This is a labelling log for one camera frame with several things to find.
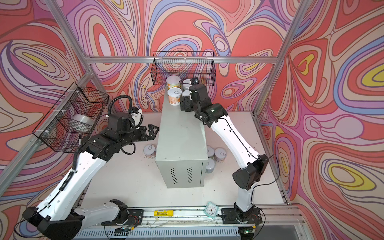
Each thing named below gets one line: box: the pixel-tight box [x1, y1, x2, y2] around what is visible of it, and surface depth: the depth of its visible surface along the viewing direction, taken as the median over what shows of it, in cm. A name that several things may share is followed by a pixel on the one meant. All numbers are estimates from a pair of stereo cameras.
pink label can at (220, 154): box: [214, 147, 227, 163], surface depth 92 cm
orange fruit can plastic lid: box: [166, 75, 182, 90], surface depth 78 cm
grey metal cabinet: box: [155, 100, 209, 189], surface depth 69 cm
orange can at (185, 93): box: [181, 89, 192, 100], surface depth 75 cm
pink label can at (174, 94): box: [167, 87, 183, 106], surface depth 75 cm
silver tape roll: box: [71, 114, 95, 127], surface depth 73 cm
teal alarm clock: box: [204, 201, 219, 219], surface depth 75 cm
